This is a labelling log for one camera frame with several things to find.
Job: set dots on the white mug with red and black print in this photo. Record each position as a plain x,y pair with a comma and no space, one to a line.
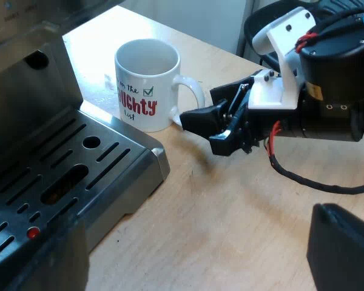
145,94

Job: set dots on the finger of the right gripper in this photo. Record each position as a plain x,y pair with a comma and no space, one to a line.
227,92
203,119

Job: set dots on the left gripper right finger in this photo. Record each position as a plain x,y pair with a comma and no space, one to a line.
342,251

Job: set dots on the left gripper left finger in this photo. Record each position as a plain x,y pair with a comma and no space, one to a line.
66,260

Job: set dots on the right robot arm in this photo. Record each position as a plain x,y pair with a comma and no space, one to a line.
339,60

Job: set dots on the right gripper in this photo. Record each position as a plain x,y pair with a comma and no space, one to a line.
321,121

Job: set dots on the steel espresso machine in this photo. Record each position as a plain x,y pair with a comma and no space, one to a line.
63,151

